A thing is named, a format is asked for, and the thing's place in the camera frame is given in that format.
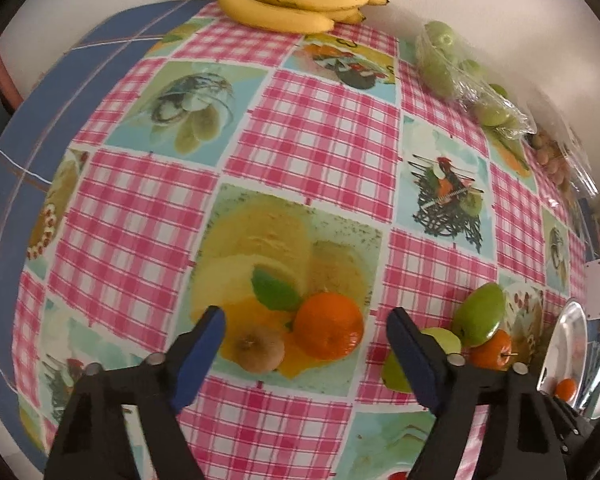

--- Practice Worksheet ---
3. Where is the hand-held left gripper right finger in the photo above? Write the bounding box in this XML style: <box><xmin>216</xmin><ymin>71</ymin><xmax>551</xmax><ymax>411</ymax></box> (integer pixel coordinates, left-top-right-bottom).
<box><xmin>386</xmin><ymin>307</ymin><xmax>567</xmax><ymax>480</ymax></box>

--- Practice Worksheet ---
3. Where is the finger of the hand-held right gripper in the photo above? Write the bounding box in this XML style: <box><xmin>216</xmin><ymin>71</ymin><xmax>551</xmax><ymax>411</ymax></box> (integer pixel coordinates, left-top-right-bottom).
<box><xmin>542</xmin><ymin>394</ymin><xmax>598</xmax><ymax>456</ymax></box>

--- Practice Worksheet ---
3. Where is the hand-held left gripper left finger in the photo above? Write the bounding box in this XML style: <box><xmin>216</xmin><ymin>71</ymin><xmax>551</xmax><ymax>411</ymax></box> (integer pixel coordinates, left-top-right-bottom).
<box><xmin>44</xmin><ymin>305</ymin><xmax>227</xmax><ymax>480</ymax></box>

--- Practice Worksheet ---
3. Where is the orange mandarin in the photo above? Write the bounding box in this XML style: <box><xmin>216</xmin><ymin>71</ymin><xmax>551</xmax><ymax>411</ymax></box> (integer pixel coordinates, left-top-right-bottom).
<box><xmin>293</xmin><ymin>291</ymin><xmax>365</xmax><ymax>361</ymax></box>
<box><xmin>467</xmin><ymin>329</ymin><xmax>513</xmax><ymax>372</ymax></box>
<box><xmin>554</xmin><ymin>378</ymin><xmax>578</xmax><ymax>403</ymax></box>

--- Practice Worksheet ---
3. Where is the large green jujube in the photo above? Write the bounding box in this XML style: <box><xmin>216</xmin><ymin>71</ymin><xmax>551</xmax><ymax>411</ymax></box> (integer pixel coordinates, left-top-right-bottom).
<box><xmin>382</xmin><ymin>327</ymin><xmax>462</xmax><ymax>395</ymax></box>
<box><xmin>451</xmin><ymin>282</ymin><xmax>507</xmax><ymax>348</ymax></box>

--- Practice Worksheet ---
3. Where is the brown kiwi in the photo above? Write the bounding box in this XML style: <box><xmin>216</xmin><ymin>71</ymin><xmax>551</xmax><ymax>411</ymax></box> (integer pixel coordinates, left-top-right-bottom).
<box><xmin>235</xmin><ymin>327</ymin><xmax>286</xmax><ymax>374</ymax></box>

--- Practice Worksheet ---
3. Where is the round metal bowl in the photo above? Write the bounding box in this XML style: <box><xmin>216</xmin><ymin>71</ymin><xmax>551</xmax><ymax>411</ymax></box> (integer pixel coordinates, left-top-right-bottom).
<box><xmin>536</xmin><ymin>300</ymin><xmax>600</xmax><ymax>421</ymax></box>

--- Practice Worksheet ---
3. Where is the white plastic device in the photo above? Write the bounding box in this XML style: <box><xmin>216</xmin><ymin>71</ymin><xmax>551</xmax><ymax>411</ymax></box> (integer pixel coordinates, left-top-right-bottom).
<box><xmin>583</xmin><ymin>259</ymin><xmax>600</xmax><ymax>321</ymax></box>

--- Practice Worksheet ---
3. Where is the pile of brown longans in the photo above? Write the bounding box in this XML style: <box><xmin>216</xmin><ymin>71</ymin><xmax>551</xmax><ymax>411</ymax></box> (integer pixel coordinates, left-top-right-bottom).
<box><xmin>532</xmin><ymin>130</ymin><xmax>573</xmax><ymax>193</ymax></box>

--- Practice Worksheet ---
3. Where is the clear plastic clamshell box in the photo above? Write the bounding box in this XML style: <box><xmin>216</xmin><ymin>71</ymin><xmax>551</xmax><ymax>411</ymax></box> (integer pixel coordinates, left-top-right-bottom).
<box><xmin>527</xmin><ymin>105</ymin><xmax>598</xmax><ymax>198</ymax></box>

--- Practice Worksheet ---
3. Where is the pink checked tablecloth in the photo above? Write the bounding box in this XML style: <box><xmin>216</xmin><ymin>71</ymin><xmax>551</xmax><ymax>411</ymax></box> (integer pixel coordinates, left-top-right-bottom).
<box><xmin>10</xmin><ymin>0</ymin><xmax>588</xmax><ymax>480</ymax></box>

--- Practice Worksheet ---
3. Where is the bag of green apples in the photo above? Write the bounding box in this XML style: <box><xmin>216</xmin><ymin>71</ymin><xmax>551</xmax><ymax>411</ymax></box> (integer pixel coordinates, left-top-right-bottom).
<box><xmin>414</xmin><ymin>20</ymin><xmax>537</xmax><ymax>138</ymax></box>

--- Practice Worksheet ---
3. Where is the pile of small green jujubes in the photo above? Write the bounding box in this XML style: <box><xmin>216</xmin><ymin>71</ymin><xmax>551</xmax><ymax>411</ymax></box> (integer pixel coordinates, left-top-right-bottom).
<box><xmin>422</xmin><ymin>21</ymin><xmax>516</xmax><ymax>128</ymax></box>

